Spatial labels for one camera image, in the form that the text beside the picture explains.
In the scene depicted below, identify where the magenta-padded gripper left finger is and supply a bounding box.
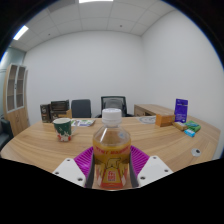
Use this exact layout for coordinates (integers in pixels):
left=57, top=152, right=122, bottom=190
left=52, top=146, right=96, bottom=188

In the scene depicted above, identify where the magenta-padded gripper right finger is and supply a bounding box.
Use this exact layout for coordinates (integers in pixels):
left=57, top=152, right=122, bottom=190
left=128, top=145, right=174, bottom=188

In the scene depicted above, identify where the orange drink bottle white cap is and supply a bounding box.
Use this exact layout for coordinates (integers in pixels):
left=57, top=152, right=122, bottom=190
left=92, top=108, right=133, bottom=191

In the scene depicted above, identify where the green mug white inside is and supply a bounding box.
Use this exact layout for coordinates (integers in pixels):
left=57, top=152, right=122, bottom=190
left=52, top=117, right=78, bottom=143

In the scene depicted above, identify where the white printed leaflet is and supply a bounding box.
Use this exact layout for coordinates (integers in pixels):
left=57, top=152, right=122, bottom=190
left=70, top=118, right=97, bottom=128

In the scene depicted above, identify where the brown cardboard box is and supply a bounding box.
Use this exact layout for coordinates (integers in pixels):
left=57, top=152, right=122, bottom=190
left=49, top=109, right=73, bottom=122

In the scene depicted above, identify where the small tan box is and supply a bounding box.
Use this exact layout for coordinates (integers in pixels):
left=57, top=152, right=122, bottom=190
left=172, top=121, right=188, bottom=132

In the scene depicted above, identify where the wooden side desk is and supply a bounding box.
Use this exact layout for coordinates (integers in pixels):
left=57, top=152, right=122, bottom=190
left=133, top=104, right=176, bottom=118

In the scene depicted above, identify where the black fabric chair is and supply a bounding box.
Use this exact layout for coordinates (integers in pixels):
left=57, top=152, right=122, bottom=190
left=70, top=98, right=92, bottom=119

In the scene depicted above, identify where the small light blue box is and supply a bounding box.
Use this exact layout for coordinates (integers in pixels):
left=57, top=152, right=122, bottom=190
left=183, top=129, right=197, bottom=138

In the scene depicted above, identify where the black printed box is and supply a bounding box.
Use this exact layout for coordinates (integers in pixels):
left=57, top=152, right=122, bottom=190
left=49, top=99, right=71, bottom=113

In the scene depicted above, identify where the small dark brown box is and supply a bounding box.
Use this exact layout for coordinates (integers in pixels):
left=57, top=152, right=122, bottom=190
left=39, top=103, right=52, bottom=124

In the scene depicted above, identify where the green flat box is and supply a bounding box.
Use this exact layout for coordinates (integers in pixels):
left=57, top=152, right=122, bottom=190
left=184, top=120, right=202, bottom=133

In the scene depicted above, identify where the purple standing bag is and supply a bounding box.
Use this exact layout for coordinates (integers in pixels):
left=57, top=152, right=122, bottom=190
left=174, top=98, right=189, bottom=123

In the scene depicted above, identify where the black mesh office chair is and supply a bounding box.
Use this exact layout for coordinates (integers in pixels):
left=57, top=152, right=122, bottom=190
left=95, top=95, right=134, bottom=118

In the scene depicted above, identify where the black sofa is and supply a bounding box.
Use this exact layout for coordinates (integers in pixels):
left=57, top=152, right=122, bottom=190
left=0, top=117, right=14, bottom=152

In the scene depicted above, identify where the wooden shelf unit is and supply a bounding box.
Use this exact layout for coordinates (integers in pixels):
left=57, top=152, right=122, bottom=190
left=2, top=63, right=30, bottom=136

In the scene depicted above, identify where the silver desk cable grommet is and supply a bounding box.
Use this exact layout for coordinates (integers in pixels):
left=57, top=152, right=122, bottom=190
left=190, top=147, right=202, bottom=158

